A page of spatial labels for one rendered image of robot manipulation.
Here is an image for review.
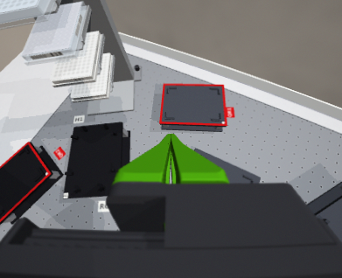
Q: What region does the grey perforated work table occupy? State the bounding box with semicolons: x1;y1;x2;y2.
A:
20;53;342;231

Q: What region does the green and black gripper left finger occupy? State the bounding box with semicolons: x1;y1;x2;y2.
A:
113;134;171;184

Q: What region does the grey shelf rack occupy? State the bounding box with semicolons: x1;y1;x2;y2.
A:
52;0;135;115

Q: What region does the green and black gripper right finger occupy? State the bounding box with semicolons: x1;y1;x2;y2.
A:
171;134;230;184

